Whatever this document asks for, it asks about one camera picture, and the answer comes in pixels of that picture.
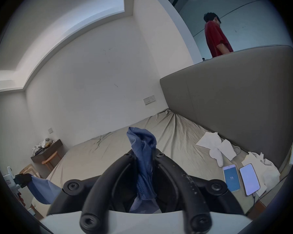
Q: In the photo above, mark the dark side table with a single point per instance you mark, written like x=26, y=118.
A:
x=47, y=152

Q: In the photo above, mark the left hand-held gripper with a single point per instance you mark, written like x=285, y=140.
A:
x=10, y=179

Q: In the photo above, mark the phone with white screen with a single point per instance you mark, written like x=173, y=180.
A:
x=250, y=179

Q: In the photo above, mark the beige wall socket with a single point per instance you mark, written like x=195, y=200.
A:
x=149, y=100

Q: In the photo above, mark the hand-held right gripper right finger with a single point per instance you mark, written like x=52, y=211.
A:
x=185, y=186

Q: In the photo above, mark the phone with blue screen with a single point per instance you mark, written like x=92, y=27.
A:
x=231, y=178

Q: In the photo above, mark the bed with beige sheet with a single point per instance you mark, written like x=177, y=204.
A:
x=100, y=150

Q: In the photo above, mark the wooden stool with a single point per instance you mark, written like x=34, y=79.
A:
x=51, y=160

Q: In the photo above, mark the white cloth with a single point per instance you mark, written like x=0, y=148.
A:
x=266, y=172
x=218, y=144

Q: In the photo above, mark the small wall switch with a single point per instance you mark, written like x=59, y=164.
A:
x=50, y=130

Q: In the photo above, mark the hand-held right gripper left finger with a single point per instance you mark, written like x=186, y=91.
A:
x=101, y=191

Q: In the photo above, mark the blue garment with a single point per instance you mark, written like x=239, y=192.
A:
x=144, y=155

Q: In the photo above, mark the beige padded headboard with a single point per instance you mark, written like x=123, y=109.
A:
x=234, y=94

